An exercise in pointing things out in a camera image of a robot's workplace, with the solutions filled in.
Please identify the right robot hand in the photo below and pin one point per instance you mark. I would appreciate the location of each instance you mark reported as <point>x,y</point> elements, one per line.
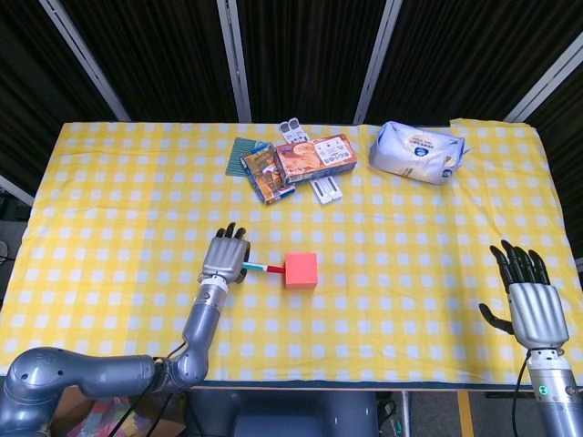
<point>535,314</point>

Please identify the orange-red cube block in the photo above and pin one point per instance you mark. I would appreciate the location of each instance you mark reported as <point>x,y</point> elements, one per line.
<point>300,271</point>

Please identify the cardboard box with colourful items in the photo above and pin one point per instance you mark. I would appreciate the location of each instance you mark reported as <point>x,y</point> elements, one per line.
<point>105,416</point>

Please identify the orange biscuit box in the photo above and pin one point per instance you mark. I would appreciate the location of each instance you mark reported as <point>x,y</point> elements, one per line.
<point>314,159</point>

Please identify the white blue snack bag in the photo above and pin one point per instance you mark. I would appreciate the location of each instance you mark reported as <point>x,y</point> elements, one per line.
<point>416,152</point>

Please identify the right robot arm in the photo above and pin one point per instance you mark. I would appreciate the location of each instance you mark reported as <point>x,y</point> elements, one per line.
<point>555,396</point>

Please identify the dark blue chair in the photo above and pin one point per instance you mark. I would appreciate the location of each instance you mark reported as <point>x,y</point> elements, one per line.
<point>291,412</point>

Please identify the white blister pack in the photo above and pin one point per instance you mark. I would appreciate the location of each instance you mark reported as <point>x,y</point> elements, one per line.
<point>293,130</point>
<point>326,190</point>

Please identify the yellow white checkered tablecloth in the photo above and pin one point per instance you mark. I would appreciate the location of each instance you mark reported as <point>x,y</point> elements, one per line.
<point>291,255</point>

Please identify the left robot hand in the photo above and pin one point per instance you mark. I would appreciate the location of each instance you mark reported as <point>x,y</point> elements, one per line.
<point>225,259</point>

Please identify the red and white marker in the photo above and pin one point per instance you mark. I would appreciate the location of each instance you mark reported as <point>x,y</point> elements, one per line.
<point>262,267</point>

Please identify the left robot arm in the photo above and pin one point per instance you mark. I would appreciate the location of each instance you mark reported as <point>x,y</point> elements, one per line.
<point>114,368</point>

